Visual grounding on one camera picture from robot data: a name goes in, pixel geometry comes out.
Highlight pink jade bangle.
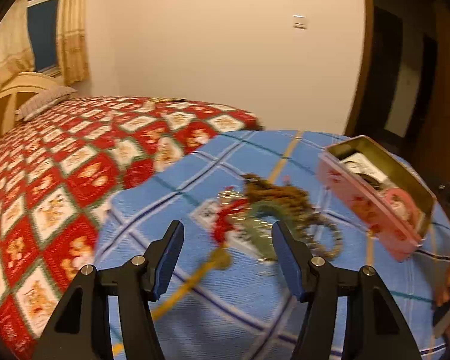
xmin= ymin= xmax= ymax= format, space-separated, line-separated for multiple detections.
xmin=379 ymin=187 xmax=420 ymax=228

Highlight pink metal tin box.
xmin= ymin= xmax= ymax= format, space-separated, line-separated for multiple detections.
xmin=317 ymin=136 xmax=437 ymax=262

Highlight grey stone bead bracelet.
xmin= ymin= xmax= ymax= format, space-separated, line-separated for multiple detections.
xmin=295 ymin=213 xmax=344 ymax=263

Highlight green jade bangle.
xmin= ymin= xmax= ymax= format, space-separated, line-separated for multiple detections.
xmin=243 ymin=200 xmax=296 ymax=261

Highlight red knot tassel charm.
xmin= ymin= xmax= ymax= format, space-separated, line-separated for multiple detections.
xmin=212 ymin=189 xmax=250 ymax=246

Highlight brown wooden bead mala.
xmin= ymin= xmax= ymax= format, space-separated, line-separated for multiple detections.
xmin=243 ymin=173 xmax=317 ymax=230

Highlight printed paper leaflet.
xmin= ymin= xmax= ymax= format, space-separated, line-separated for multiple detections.
xmin=340 ymin=152 xmax=389 ymax=191

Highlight blue plaid blanket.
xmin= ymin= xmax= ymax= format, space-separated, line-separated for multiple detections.
xmin=95 ymin=131 xmax=450 ymax=359

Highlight red patterned bed quilt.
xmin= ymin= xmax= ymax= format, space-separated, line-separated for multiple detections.
xmin=0 ymin=97 xmax=260 ymax=359

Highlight cream wooden headboard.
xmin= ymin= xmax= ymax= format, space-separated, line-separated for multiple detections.
xmin=0 ymin=72 xmax=63 ymax=137

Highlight striped pillow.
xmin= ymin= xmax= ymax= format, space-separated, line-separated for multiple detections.
xmin=15 ymin=86 xmax=77 ymax=122

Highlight beads on bed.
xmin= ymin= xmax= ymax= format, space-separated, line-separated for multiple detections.
xmin=147 ymin=97 xmax=188 ymax=104

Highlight beige curtain left panel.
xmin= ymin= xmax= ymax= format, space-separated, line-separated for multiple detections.
xmin=0 ymin=0 xmax=35 ymax=89

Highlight beige curtain panel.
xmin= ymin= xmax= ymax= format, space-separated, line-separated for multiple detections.
xmin=56 ymin=0 xmax=89 ymax=86
xmin=0 ymin=0 xmax=35 ymax=89

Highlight beige curtain right panel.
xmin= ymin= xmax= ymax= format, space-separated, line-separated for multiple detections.
xmin=56 ymin=0 xmax=89 ymax=86

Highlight brown door frame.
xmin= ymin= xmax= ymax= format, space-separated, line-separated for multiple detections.
xmin=344 ymin=0 xmax=377 ymax=137

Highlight white wall light switch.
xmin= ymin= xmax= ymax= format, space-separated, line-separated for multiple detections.
xmin=292 ymin=15 xmax=308 ymax=30

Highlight window with white frame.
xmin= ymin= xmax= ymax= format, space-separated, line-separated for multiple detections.
xmin=27 ymin=0 xmax=61 ymax=77

